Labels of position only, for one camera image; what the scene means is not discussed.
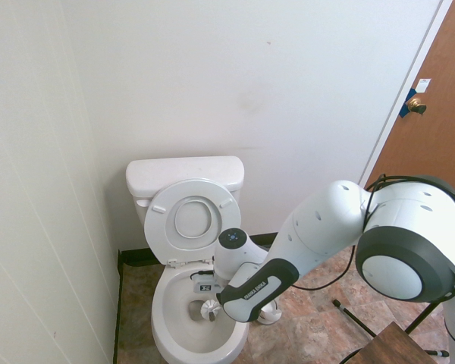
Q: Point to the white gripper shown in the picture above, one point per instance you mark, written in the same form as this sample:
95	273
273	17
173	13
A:
212	288

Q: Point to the white toilet brush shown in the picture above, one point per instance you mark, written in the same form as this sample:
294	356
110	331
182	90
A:
209	310

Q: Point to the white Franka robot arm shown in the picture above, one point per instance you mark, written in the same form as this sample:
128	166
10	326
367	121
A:
326	235

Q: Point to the white toilet bowl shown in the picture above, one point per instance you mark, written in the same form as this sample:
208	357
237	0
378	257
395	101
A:
167	333

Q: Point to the white toilet brush holder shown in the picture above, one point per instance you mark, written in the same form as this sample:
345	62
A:
271	314

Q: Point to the white toilet seat lid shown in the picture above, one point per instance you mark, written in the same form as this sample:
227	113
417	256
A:
189	216

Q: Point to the white toilet tank lid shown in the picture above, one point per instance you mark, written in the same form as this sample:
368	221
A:
182	170

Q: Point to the white flush lever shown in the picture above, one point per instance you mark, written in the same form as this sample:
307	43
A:
143	202

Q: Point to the dark wooden table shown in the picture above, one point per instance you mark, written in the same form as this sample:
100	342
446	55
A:
390	345

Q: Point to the blue tape strip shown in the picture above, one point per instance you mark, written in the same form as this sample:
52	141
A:
405	110

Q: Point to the brass door knob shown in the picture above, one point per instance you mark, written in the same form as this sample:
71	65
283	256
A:
416	105

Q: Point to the brown wooden door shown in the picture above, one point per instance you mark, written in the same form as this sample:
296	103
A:
440	132

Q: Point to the white paper label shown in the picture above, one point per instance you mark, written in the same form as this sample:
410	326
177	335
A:
423	86

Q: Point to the black camera stand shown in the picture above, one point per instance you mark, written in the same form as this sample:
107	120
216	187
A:
354	318

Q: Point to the white door frame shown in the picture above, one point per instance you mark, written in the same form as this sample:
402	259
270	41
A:
421	57

